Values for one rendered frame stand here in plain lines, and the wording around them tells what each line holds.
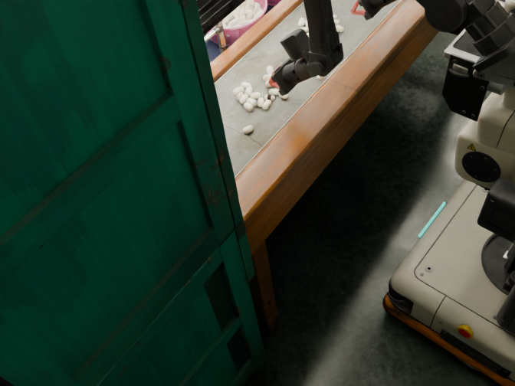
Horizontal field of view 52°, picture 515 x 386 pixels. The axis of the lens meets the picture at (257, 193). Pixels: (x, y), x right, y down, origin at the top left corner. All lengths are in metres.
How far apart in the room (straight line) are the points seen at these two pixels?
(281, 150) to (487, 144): 0.53
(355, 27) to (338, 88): 0.34
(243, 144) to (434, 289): 0.76
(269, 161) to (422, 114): 1.36
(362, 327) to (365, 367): 0.15
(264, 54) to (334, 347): 1.04
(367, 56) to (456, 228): 0.66
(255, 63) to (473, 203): 0.90
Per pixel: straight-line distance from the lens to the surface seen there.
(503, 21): 1.12
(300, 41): 1.40
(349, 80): 1.67
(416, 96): 2.78
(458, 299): 1.80
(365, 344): 2.00
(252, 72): 1.76
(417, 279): 1.81
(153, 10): 0.79
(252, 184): 1.40
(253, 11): 2.03
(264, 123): 1.58
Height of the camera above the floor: 1.85
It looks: 52 degrees down
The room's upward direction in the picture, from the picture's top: 10 degrees counter-clockwise
